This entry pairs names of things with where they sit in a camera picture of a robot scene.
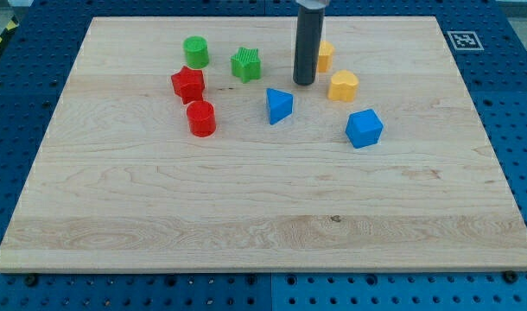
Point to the blue cube block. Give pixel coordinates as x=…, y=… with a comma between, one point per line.
x=364, y=128

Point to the yellow heart block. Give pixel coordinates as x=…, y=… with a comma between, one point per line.
x=343, y=86

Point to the blue triangle block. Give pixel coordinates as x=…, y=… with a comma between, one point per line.
x=279, y=104

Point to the red cylinder block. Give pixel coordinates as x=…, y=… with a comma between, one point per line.
x=201, y=118

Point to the light wooden board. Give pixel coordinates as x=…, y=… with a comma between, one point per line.
x=121, y=185

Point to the green star block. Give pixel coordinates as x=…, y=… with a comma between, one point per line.
x=246, y=64

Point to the red star block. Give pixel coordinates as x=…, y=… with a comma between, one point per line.
x=188, y=84

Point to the yellow pentagon block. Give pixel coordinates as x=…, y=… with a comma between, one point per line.
x=325, y=56

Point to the green cylinder block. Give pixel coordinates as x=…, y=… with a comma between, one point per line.
x=196, y=52

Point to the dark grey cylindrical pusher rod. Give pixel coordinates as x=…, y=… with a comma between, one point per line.
x=307, y=44

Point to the white fiducial marker tag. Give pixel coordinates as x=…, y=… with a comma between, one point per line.
x=465, y=41

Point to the black yellow hazard tape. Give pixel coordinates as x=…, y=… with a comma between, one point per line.
x=8, y=32

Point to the silver rod mount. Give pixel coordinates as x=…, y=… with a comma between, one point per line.
x=313, y=4

